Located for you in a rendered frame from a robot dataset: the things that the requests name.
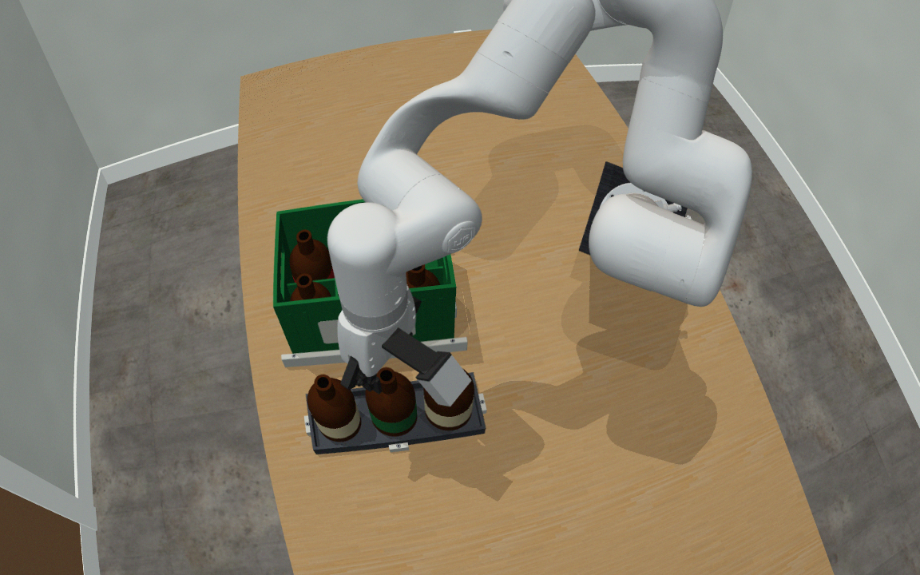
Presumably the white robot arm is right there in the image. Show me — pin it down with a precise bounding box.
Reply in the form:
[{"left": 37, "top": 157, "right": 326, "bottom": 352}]
[{"left": 327, "top": 0, "right": 752, "bottom": 330}]

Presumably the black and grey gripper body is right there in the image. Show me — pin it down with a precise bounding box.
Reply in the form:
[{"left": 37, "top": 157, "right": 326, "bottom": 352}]
[{"left": 337, "top": 286, "right": 416, "bottom": 377}]

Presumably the brown bottle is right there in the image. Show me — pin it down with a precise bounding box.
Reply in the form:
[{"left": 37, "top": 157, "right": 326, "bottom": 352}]
[
  {"left": 365, "top": 367, "right": 418, "bottom": 436},
  {"left": 307, "top": 375, "right": 361, "bottom": 442},
  {"left": 406, "top": 264, "right": 440, "bottom": 288},
  {"left": 289, "top": 230, "right": 335, "bottom": 283},
  {"left": 290, "top": 273, "right": 331, "bottom": 301},
  {"left": 423, "top": 369, "right": 474, "bottom": 430}
]

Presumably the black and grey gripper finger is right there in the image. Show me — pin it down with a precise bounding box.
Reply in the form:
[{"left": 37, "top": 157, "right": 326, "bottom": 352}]
[
  {"left": 409, "top": 296, "right": 422, "bottom": 336},
  {"left": 340, "top": 356, "right": 382, "bottom": 394}
]

